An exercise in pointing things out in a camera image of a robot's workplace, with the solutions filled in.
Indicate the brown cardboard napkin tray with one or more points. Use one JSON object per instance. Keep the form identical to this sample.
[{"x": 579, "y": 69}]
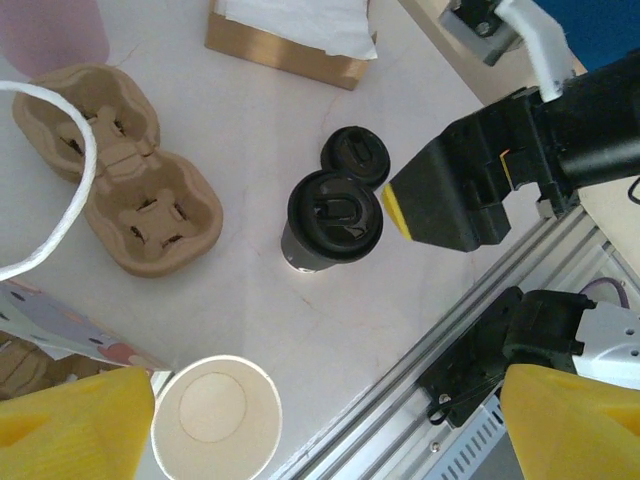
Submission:
[{"x": 280, "y": 55}]

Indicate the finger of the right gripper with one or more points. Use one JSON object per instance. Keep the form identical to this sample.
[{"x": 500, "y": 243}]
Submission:
[{"x": 445, "y": 195}]

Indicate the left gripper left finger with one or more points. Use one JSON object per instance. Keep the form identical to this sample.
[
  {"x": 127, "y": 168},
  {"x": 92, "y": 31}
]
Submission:
[{"x": 75, "y": 430}]

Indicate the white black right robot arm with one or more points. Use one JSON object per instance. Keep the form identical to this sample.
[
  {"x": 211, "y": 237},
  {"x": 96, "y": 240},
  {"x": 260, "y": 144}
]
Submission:
[{"x": 540, "y": 325}]

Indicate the white paper carrier bag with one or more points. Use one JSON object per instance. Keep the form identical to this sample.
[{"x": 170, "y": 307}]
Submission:
[{"x": 60, "y": 320}]

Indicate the aluminium front rail frame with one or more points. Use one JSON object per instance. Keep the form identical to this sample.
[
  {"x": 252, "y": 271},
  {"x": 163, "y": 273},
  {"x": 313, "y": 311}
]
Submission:
[{"x": 360, "y": 435}]

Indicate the white napkin stack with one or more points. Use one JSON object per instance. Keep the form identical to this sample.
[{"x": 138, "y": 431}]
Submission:
[{"x": 300, "y": 20}]

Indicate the black plastic cup lid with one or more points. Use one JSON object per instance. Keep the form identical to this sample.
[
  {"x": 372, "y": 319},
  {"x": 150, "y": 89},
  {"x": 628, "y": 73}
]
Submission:
[
  {"x": 355, "y": 150},
  {"x": 335, "y": 215}
]

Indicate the lidded paper coffee cup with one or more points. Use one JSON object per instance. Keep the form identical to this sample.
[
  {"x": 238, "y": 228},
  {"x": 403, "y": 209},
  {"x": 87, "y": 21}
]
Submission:
[{"x": 305, "y": 255}]

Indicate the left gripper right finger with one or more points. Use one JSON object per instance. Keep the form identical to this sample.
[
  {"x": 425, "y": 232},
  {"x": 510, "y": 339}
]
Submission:
[{"x": 575, "y": 430}]

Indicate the pink cylindrical holder cup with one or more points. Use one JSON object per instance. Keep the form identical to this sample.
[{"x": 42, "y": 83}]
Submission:
[{"x": 50, "y": 35}]

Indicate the brown pulp cup carrier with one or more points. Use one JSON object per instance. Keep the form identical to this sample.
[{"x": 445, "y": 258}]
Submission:
[{"x": 150, "y": 225}]

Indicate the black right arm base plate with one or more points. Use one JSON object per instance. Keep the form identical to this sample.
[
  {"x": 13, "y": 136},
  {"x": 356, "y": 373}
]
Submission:
[{"x": 465, "y": 370}]

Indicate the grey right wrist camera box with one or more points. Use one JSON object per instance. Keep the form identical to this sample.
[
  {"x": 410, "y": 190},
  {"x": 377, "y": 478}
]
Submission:
[{"x": 480, "y": 30}]

